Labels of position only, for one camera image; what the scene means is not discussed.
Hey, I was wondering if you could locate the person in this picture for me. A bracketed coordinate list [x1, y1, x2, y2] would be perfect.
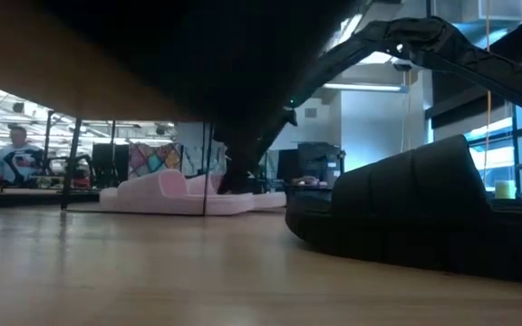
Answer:
[0, 125, 46, 187]

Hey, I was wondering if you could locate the long ceiling light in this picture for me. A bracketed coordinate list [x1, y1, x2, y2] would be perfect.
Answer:
[322, 81, 408, 93]

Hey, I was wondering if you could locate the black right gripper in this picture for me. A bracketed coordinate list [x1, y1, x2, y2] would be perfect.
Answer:
[283, 16, 430, 129]

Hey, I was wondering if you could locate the white ceiling unit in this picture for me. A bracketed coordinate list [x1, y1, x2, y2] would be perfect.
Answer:
[430, 0, 522, 24]

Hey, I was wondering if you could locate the colourful patterned panel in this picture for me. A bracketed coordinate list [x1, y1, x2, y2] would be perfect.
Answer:
[128, 141, 183, 180]

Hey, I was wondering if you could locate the black foam slide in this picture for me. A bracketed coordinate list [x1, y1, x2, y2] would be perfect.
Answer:
[285, 134, 522, 288]

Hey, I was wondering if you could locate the pale green cup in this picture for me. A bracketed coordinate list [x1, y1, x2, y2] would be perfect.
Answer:
[494, 179, 517, 200]

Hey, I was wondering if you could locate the wooden shelf with black legs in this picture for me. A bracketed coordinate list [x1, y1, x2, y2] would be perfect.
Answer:
[0, 0, 215, 217]

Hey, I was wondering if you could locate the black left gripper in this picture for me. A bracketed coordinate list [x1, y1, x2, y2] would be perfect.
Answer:
[217, 120, 265, 195]

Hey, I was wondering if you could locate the black background cabinet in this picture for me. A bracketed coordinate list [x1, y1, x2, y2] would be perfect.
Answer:
[296, 141, 345, 185]

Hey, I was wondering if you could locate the orange hanging cord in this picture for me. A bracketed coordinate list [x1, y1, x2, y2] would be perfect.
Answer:
[482, 0, 493, 182]

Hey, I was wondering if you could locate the black aluminium table frame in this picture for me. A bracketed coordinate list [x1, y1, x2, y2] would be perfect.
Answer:
[0, 187, 103, 212]

